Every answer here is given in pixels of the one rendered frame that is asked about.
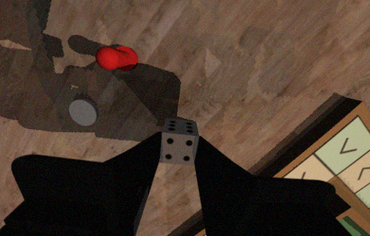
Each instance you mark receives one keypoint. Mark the square board game track with arrow spaces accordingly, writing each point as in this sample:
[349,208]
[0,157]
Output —
[309,143]

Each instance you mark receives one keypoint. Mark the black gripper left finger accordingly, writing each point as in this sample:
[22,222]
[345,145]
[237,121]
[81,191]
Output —
[121,184]

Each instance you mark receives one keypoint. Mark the grey die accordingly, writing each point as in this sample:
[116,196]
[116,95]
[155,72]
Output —
[179,140]

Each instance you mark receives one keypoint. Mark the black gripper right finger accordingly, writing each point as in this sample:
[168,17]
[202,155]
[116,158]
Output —
[229,194]

